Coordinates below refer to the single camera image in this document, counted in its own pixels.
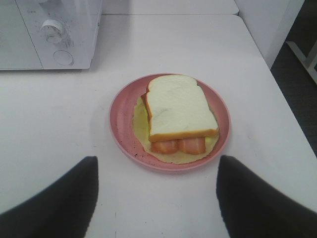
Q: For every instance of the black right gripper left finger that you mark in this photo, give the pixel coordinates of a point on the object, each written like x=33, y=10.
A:
x=62, y=210

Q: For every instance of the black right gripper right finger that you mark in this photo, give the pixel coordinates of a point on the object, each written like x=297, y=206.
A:
x=252, y=208

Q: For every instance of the pink round plate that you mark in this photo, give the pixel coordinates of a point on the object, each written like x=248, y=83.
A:
x=120, y=123

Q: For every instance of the yellow-green lettuce leaf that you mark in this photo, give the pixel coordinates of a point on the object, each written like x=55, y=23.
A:
x=179, y=157

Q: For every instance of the white bread slice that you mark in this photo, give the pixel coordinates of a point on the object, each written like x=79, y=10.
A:
x=178, y=109

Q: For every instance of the round door release button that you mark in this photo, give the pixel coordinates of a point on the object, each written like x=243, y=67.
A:
x=63, y=57

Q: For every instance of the white microwave oven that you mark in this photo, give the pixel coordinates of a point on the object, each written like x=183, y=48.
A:
x=24, y=47

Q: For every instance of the white lower timer knob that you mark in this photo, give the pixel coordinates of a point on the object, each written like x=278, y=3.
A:
x=53, y=31

